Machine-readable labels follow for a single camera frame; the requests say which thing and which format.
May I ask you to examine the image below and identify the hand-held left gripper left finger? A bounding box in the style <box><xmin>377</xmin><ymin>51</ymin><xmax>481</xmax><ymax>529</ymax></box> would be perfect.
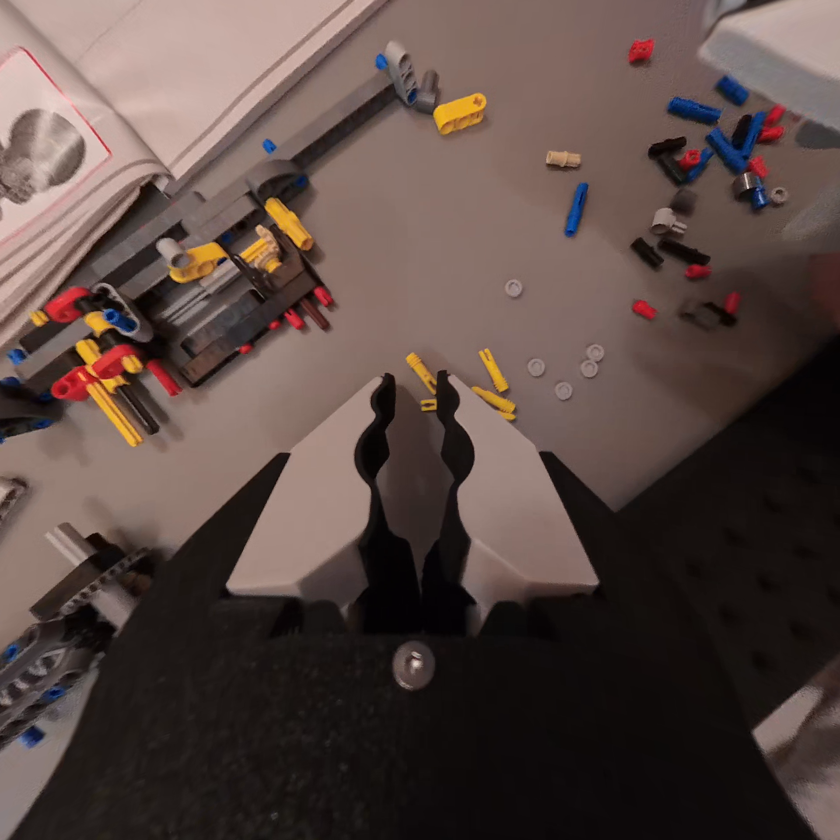
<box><xmin>225</xmin><ymin>373</ymin><xmax>397</xmax><ymax>605</ymax></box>

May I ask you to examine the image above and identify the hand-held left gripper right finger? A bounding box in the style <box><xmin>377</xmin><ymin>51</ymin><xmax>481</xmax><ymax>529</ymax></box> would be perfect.
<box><xmin>435</xmin><ymin>370</ymin><xmax>601</xmax><ymax>609</ymax></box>

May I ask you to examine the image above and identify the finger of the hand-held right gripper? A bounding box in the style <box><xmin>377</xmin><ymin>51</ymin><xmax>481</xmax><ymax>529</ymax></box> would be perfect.
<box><xmin>697</xmin><ymin>0</ymin><xmax>840</xmax><ymax>132</ymax></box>

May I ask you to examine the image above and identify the pile of yellow lego pins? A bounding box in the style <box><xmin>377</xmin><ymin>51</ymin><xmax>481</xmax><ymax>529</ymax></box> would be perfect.
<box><xmin>406</xmin><ymin>348</ymin><xmax>517</xmax><ymax>421</ymax></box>

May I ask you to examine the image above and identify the cluster of grey lego rings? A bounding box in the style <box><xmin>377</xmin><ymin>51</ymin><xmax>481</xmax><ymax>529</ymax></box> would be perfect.
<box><xmin>504</xmin><ymin>278</ymin><xmax>606</xmax><ymax>401</ymax></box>

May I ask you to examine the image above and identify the pile of mixed lego pins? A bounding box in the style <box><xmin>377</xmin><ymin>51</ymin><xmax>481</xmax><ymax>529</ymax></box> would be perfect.
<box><xmin>630</xmin><ymin>75</ymin><xmax>788</xmax><ymax>329</ymax></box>

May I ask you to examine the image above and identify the lego gear axle assembly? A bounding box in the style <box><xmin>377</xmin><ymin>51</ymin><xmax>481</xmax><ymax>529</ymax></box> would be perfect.
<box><xmin>0</xmin><ymin>521</ymin><xmax>165</xmax><ymax>749</ymax></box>

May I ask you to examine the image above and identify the grey black lego chassis assembly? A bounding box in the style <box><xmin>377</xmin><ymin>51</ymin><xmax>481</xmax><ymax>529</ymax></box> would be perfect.
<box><xmin>0</xmin><ymin>41</ymin><xmax>442</xmax><ymax>448</ymax></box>

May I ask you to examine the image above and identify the yellow lego connector block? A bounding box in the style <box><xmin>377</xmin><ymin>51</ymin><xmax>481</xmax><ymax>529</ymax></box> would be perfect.
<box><xmin>433</xmin><ymin>93</ymin><xmax>488</xmax><ymax>136</ymax></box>

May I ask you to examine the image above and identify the lego instruction booklet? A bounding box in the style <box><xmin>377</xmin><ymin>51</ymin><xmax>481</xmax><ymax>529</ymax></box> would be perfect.
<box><xmin>0</xmin><ymin>0</ymin><xmax>388</xmax><ymax>342</ymax></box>

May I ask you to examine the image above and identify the black perforated board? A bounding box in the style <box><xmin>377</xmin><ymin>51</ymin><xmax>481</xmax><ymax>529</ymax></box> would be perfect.
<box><xmin>617</xmin><ymin>315</ymin><xmax>840</xmax><ymax>729</ymax></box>

